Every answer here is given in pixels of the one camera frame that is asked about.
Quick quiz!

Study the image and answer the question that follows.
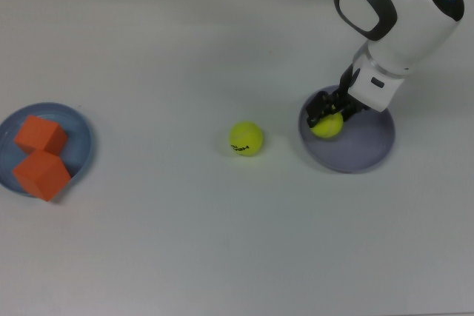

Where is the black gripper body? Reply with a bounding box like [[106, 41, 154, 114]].
[[335, 65, 362, 110]]

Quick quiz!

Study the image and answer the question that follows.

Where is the yellow tennis ball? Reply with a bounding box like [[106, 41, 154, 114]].
[[310, 112, 344, 140], [228, 120, 264, 157]]

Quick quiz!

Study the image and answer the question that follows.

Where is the orange foam cube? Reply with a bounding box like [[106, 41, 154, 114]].
[[13, 115, 69, 155], [12, 149, 72, 203]]

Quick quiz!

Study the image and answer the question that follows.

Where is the purple plastic plate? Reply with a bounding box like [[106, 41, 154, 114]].
[[298, 85, 395, 174]]

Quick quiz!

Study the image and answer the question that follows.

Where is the blue plastic plate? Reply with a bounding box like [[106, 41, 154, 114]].
[[0, 102, 94, 198]]

